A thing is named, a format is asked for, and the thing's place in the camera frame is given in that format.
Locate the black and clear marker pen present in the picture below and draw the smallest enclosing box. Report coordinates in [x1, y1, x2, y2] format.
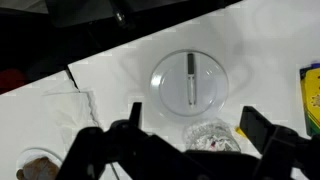
[186, 52, 198, 108]

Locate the yellow marker pen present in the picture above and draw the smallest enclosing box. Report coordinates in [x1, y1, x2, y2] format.
[234, 126, 250, 139]

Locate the yellow Crayola marker box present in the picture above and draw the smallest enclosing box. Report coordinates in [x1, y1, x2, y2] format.
[298, 60, 320, 138]

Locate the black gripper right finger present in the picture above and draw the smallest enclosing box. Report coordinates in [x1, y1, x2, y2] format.
[239, 105, 278, 155]

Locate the brown plush toy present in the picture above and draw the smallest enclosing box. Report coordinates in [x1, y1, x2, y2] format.
[16, 156, 61, 180]

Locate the small sachet with red print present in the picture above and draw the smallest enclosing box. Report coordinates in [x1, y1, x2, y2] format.
[206, 139, 234, 151]

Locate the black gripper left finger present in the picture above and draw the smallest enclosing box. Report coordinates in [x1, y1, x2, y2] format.
[128, 101, 143, 128]

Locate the round white plate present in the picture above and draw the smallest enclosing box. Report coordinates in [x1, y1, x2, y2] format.
[149, 49, 230, 122]

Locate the brown round object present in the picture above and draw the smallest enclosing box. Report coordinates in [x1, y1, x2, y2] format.
[15, 147, 64, 180]

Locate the glass container bowl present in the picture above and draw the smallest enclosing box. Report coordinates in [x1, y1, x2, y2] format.
[182, 118, 242, 153]

